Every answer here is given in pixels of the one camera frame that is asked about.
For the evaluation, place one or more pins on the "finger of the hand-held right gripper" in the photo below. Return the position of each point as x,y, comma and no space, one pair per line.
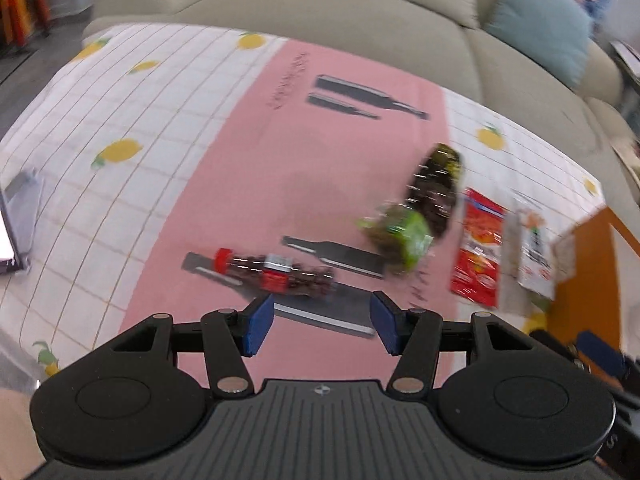
602,355
555,345

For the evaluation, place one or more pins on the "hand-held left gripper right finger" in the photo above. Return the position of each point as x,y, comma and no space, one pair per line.
387,322

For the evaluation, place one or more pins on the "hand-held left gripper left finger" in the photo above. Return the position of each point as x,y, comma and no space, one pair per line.
257,325

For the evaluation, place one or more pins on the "bottle shaped candy pack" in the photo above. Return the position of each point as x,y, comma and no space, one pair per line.
270,275

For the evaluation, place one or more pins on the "orange cardboard box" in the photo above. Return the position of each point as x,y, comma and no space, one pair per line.
590,285

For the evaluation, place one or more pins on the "small green snack packet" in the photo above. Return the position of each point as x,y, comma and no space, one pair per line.
405,240

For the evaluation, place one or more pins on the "white packet with red label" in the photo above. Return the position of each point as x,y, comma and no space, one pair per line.
535,255

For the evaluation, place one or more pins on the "red snack packet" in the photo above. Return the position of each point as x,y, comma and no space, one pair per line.
480,250

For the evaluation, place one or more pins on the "dark green snack packet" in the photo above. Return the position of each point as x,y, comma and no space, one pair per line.
432,190

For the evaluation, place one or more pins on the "pink white printed tablecloth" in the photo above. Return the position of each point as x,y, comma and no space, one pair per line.
200,160

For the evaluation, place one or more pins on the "beige sofa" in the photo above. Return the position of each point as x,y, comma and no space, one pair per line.
350,15

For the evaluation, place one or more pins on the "light blue pillow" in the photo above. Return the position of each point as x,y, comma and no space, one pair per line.
545,30

